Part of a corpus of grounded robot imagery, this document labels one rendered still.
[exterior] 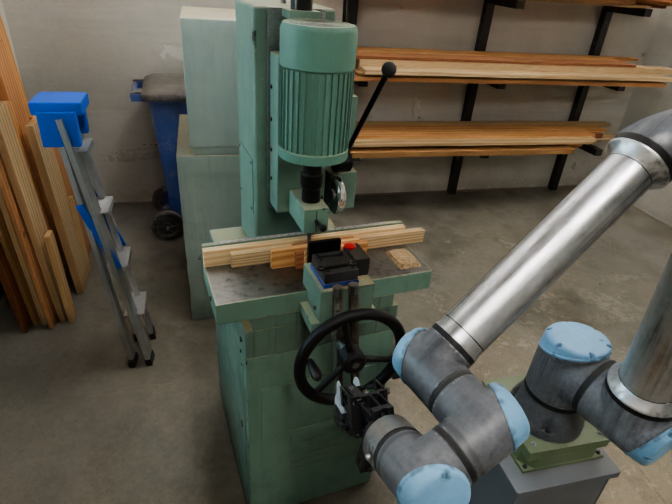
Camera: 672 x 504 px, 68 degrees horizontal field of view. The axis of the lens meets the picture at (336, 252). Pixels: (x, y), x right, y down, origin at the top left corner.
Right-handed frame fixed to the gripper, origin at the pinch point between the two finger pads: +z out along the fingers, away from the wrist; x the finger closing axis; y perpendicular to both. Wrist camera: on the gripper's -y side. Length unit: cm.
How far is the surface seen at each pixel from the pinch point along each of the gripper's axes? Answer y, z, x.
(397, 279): 13.3, 31.0, -28.9
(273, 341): 0.9, 35.1, 6.0
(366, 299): 12.5, 20.9, -15.1
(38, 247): 16, 165, 82
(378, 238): 23, 44, -30
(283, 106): 60, 29, 0
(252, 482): -52, 55, 13
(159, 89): 89, 214, 20
